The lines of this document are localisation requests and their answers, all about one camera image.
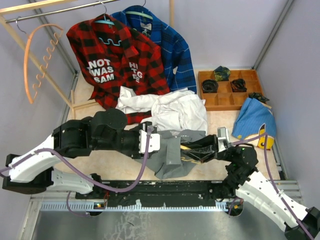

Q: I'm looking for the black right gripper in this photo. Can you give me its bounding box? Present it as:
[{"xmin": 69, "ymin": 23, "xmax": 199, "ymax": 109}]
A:
[{"xmin": 177, "ymin": 133, "xmax": 234, "ymax": 163}]

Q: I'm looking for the yellow hanger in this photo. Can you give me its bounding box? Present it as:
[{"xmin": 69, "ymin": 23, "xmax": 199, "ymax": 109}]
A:
[{"xmin": 180, "ymin": 145, "xmax": 201, "ymax": 165}]

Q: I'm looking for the grey button shirt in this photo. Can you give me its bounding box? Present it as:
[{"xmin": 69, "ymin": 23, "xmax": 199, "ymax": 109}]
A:
[{"xmin": 146, "ymin": 129, "xmax": 206, "ymax": 180}]

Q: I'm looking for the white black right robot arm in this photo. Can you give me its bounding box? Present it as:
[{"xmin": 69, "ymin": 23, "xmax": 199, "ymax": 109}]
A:
[{"xmin": 180, "ymin": 134, "xmax": 320, "ymax": 240}]

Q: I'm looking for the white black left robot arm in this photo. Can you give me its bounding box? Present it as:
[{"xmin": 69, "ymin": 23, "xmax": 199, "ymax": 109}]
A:
[{"xmin": 0, "ymin": 108, "xmax": 161, "ymax": 199}]

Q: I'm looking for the white shirt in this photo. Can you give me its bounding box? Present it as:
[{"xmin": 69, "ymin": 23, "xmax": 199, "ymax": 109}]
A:
[{"xmin": 116, "ymin": 86, "xmax": 208, "ymax": 133}]

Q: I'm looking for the red black plaid shirt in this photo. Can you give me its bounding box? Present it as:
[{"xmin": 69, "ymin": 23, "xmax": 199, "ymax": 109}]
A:
[{"xmin": 66, "ymin": 14, "xmax": 170, "ymax": 110}]

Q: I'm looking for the blue plaid shirt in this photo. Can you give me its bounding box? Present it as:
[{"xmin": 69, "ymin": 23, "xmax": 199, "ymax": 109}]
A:
[{"xmin": 111, "ymin": 7, "xmax": 197, "ymax": 93}]

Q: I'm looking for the teal hanger in red shirt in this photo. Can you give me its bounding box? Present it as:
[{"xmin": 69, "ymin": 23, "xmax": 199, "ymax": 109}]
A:
[{"xmin": 94, "ymin": 0, "xmax": 122, "ymax": 47}]

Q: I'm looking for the orange hanger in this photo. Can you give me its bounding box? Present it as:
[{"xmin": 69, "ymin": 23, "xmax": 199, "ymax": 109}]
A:
[{"xmin": 23, "ymin": 23, "xmax": 69, "ymax": 104}]

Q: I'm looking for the mint hanger in blue shirt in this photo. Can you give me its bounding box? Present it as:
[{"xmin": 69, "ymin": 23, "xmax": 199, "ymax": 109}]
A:
[{"xmin": 125, "ymin": 0, "xmax": 153, "ymax": 20}]

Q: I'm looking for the wooden compartment tray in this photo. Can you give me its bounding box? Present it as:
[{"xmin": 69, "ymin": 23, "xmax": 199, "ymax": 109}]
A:
[{"xmin": 197, "ymin": 69, "xmax": 264, "ymax": 111}]

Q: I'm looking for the light blue pikachu cloth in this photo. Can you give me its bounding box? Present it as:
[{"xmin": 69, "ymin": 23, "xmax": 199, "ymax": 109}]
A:
[{"xmin": 231, "ymin": 97, "xmax": 277, "ymax": 150}]

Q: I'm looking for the rolled black orange tie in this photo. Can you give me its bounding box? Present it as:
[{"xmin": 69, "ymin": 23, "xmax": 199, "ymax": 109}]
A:
[{"xmin": 230, "ymin": 78, "xmax": 247, "ymax": 93}]

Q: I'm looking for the rolled dark tie by cloth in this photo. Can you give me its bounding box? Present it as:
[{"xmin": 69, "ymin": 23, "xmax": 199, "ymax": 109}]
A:
[{"xmin": 248, "ymin": 92, "xmax": 270, "ymax": 104}]

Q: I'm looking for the rolled green blue tie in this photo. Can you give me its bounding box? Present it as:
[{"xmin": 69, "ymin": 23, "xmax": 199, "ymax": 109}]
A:
[{"xmin": 213, "ymin": 66, "xmax": 231, "ymax": 82}]

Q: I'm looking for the wooden clothes rack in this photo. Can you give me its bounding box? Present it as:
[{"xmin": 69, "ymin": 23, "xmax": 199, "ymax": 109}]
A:
[{"xmin": 0, "ymin": 0, "xmax": 175, "ymax": 121}]

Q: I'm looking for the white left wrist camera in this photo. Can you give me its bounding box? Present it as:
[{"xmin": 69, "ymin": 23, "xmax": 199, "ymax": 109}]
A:
[{"xmin": 138, "ymin": 126, "xmax": 161, "ymax": 154}]

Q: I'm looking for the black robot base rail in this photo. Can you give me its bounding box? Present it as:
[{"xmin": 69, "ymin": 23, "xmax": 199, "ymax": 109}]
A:
[{"xmin": 75, "ymin": 180, "xmax": 236, "ymax": 207}]

